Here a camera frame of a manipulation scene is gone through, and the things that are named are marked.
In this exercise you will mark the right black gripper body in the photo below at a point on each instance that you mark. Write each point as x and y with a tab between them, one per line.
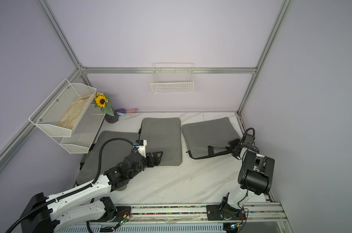
234	144

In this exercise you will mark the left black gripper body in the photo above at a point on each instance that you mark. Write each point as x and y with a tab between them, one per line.
146	162

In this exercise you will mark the grey laptop bag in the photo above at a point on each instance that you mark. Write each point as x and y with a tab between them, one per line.
163	134
113	153
208	139

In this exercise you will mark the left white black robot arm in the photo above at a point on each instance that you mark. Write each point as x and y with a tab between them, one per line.
88	201

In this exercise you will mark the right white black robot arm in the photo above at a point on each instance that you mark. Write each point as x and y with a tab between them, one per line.
255	176

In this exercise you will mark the pastel toy mushrooms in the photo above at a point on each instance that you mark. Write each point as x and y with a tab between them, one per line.
123	112

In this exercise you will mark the lower white mesh shelf basket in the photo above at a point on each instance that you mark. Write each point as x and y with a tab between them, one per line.
85	132

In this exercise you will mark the white mesh shelf basket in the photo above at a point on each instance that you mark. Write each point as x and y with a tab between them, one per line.
85	132
47	115

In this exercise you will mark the artificial sunflower bouquet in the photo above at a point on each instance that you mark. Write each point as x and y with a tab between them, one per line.
102	101

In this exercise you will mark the beige cloth in basket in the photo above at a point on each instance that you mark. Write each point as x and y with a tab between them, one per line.
70	118

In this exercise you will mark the upper white mesh shelf basket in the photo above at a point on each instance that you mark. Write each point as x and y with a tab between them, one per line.
47	115

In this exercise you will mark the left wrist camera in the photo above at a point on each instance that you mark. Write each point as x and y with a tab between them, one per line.
140	146

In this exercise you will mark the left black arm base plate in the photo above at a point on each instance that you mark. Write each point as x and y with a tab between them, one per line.
116	215

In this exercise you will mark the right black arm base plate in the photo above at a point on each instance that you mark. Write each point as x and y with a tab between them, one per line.
216	212

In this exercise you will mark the aluminium frame rails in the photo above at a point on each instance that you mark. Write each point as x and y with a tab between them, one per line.
155	56

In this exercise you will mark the white wire wall basket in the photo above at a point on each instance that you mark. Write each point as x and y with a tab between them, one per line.
172	78

